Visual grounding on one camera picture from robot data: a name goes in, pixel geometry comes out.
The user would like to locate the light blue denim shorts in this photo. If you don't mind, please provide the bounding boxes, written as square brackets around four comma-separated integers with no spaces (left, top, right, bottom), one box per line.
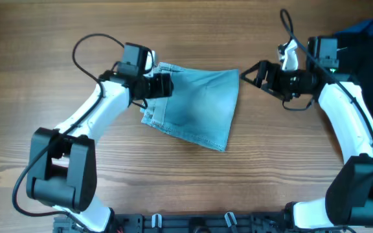
[141,62,239,152]

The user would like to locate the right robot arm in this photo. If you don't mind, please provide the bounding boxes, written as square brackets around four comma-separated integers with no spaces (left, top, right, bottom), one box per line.
[249,33,373,230]

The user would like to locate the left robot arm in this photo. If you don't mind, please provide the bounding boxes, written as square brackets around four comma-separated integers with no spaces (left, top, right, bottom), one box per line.
[21,43,174,232]

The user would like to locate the dark blue garment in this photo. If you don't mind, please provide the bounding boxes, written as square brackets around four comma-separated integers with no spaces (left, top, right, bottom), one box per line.
[334,19,373,36]

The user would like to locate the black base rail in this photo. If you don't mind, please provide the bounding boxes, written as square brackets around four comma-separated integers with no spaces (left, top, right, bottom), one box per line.
[52,212,291,233]

